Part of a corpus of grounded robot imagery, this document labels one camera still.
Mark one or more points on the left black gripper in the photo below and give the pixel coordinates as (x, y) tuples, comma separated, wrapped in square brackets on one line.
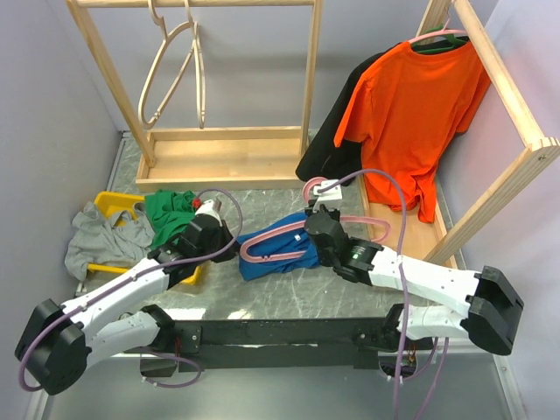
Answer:
[(226, 234)]

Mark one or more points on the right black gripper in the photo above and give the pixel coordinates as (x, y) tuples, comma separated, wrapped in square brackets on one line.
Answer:
[(333, 213)]

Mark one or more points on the blue tank top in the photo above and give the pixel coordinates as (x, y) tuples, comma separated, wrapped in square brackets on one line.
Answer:
[(295, 241)]

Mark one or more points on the pink hanger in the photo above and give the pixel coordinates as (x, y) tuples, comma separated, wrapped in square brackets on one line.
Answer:
[(443, 32), (297, 220)]

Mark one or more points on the yellow plastic tray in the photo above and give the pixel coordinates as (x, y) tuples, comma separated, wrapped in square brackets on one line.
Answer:
[(111, 202)]

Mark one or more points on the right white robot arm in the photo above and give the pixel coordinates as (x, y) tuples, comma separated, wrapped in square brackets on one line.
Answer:
[(481, 306)]

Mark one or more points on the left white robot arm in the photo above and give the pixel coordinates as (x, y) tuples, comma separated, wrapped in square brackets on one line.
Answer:
[(61, 342)]

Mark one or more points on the middle beige wooden hanger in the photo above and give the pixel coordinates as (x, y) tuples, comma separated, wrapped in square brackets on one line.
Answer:
[(200, 75)]

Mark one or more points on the green hanger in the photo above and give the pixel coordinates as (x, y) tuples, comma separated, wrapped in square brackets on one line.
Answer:
[(447, 43)]

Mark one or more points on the pink hanger under orange shirt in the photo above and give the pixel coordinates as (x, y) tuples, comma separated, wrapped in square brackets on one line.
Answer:
[(443, 32)]

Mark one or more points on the green shirt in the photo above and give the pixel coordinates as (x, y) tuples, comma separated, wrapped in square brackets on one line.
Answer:
[(169, 213)]

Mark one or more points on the grey shirt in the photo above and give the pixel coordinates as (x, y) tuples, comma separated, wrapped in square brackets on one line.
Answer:
[(121, 240)]

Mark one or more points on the back wooden clothes rack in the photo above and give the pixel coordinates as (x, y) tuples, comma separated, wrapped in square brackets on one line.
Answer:
[(237, 158)]

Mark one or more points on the wooden clothes rack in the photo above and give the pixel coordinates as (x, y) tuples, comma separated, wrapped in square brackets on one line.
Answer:
[(237, 158), (500, 199)]

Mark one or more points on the right wooden clothes rack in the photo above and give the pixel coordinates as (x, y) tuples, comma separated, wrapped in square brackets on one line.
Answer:
[(500, 199)]

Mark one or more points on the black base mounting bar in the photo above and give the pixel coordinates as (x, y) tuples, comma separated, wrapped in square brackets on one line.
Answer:
[(284, 343)]

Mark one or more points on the orange t-shirt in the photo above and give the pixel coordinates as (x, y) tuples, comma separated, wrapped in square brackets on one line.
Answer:
[(404, 111)]

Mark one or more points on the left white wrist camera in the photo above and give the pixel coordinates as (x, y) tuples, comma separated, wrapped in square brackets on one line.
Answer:
[(210, 207)]

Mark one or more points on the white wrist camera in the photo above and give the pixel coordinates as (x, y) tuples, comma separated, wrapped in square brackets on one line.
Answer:
[(210, 207), (328, 195)]

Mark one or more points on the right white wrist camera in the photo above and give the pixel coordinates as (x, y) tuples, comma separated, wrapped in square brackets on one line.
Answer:
[(328, 195)]

